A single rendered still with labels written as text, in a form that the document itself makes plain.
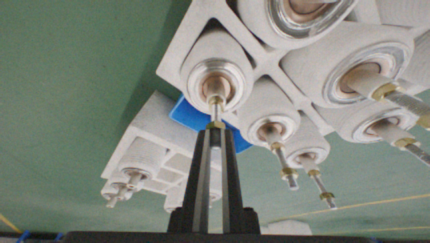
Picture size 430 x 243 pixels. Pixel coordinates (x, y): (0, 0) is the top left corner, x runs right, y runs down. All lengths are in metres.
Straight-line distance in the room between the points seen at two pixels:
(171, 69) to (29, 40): 0.47
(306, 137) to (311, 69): 0.13
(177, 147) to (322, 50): 0.36
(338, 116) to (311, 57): 0.13
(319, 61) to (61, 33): 0.58
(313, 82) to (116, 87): 0.55
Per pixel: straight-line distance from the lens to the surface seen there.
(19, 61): 0.73
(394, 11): 0.29
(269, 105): 0.20
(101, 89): 0.61
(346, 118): 0.30
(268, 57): 0.24
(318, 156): 0.33
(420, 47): 0.36
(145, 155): 0.38
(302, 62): 0.23
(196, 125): 0.42
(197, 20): 0.22
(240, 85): 0.16
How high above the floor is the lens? 0.40
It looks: 48 degrees down
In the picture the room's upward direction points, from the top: 178 degrees counter-clockwise
